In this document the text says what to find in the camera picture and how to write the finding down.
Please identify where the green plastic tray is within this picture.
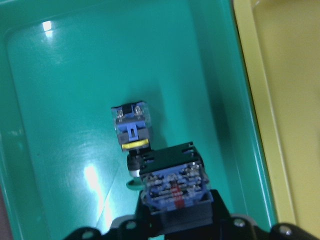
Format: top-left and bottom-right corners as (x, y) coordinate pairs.
(0, 0), (277, 240)

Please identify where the green push button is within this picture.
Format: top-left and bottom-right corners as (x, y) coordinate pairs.
(111, 100), (151, 191)

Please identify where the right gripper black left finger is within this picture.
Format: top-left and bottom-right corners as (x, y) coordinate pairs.
(133, 190), (153, 230)

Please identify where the yellow plastic tray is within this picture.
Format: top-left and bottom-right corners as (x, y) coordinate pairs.
(233, 0), (320, 232)

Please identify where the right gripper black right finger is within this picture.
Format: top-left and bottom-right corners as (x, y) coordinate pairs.
(210, 189), (232, 225)

